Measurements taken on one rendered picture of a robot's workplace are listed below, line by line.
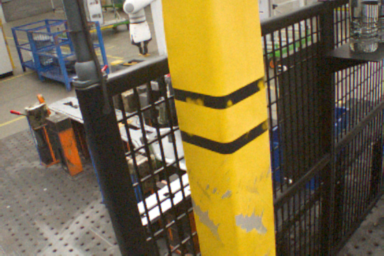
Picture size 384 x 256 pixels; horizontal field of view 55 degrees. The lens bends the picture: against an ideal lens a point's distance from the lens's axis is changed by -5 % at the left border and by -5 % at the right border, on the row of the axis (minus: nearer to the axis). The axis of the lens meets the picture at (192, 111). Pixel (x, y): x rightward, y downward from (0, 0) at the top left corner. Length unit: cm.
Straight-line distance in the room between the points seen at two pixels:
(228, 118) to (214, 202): 14
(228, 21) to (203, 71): 7
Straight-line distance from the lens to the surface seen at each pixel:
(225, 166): 53
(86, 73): 48
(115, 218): 57
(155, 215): 115
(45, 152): 228
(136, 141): 162
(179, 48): 50
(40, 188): 212
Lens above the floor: 168
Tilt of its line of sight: 22 degrees down
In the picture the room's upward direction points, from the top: 9 degrees counter-clockwise
